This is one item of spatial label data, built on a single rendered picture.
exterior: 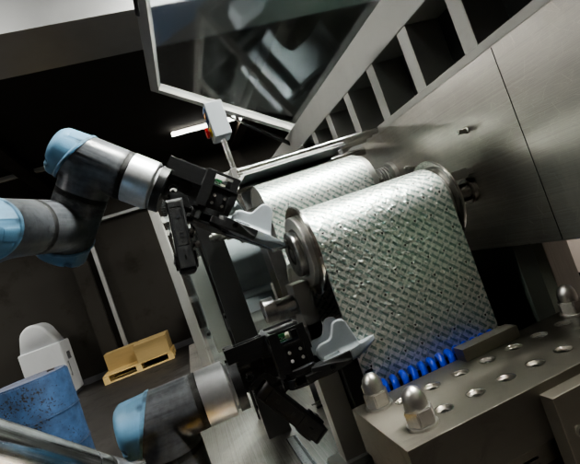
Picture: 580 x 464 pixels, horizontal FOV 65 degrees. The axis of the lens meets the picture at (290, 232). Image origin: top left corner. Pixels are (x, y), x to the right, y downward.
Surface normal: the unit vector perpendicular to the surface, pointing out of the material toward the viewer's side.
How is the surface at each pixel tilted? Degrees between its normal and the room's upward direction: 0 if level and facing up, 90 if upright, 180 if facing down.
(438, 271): 90
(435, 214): 90
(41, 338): 90
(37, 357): 90
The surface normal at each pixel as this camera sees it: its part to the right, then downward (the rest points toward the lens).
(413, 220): 0.22, -0.11
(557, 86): -0.92, 0.32
